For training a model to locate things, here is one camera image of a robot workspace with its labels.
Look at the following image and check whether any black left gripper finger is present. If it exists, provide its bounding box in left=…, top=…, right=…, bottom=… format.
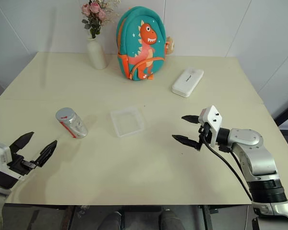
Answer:
left=10, top=131, right=35, bottom=154
left=34, top=140, right=58, bottom=168

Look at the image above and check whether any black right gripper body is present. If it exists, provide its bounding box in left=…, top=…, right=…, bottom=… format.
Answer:
left=198, top=122, right=214, bottom=145

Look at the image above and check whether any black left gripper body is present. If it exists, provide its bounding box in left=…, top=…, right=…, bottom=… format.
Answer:
left=6, top=152, right=38, bottom=178

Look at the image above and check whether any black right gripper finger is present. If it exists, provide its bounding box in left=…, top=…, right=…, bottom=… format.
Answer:
left=171, top=134, right=203, bottom=151
left=181, top=115, right=200, bottom=125

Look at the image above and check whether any small metal jar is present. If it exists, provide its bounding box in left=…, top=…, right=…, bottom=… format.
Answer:
left=56, top=112, right=89, bottom=139

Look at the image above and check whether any clear square plastic tray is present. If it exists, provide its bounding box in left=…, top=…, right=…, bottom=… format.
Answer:
left=109, top=105, right=145, bottom=138

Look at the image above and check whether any white rectangular case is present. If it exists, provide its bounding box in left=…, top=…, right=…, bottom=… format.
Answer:
left=171, top=68, right=205, bottom=98

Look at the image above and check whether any black table leg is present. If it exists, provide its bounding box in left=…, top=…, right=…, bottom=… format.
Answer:
left=197, top=204, right=218, bottom=230

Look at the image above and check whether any dark rounded shape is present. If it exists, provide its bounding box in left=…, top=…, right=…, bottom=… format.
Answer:
left=102, top=210, right=123, bottom=230
left=159, top=208, right=183, bottom=230

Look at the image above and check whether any teal dinosaur backpack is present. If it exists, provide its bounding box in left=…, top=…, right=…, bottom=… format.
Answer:
left=116, top=6, right=168, bottom=82

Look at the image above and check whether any white ceramic vase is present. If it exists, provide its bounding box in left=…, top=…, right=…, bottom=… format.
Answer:
left=86, top=38, right=108, bottom=70

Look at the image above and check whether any pink flower bouquet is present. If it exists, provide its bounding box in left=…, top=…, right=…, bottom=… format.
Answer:
left=81, top=0, right=121, bottom=40

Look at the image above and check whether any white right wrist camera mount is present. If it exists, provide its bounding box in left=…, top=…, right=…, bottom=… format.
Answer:
left=197, top=105, right=223, bottom=147

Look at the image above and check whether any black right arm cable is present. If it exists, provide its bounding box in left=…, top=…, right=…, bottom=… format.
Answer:
left=202, top=140, right=254, bottom=201

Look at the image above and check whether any beige plush keychain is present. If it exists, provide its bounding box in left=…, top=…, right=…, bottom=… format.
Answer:
left=165, top=36, right=176, bottom=55

